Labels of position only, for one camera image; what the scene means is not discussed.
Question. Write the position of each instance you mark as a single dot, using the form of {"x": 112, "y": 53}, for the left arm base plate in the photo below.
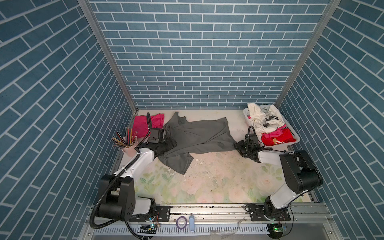
{"x": 155, "y": 214}

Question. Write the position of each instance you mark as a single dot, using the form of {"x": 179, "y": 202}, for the magenta garment in basket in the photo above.
{"x": 278, "y": 132}

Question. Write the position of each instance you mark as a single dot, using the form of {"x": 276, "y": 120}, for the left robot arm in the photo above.
{"x": 116, "y": 194}

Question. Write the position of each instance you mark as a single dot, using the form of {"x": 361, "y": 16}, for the aluminium front rail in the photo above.
{"x": 309, "y": 221}

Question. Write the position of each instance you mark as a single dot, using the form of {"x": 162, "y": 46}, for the white plastic laundry basket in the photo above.
{"x": 264, "y": 109}

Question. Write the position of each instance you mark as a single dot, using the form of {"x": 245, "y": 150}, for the white t shirt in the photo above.
{"x": 265, "y": 122}

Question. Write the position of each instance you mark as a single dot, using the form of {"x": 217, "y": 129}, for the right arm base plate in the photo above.
{"x": 258, "y": 213}

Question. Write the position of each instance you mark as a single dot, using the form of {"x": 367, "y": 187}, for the coloured pencils bundle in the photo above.
{"x": 126, "y": 139}

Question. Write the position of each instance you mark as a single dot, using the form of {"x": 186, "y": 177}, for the pink pencil cup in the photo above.
{"x": 130, "y": 151}

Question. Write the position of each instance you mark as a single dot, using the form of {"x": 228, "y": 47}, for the purple tape roll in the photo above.
{"x": 181, "y": 222}

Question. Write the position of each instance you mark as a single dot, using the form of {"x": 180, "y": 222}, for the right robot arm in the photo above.
{"x": 300, "y": 173}

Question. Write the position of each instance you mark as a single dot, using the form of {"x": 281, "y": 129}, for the folded magenta t shirt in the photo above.
{"x": 140, "y": 126}

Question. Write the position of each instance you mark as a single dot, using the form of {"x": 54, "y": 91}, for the red t shirt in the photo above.
{"x": 286, "y": 137}

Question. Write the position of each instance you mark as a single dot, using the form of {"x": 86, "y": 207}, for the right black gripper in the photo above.
{"x": 238, "y": 146}

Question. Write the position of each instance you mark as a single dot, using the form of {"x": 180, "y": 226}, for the left circuit board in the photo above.
{"x": 148, "y": 229}

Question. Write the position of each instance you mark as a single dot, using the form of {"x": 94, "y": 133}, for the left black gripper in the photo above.
{"x": 170, "y": 145}

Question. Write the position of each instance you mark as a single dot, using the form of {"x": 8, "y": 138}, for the grey t shirt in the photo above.
{"x": 198, "y": 137}

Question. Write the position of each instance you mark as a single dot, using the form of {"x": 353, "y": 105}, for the light blue small cylinder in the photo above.
{"x": 192, "y": 226}

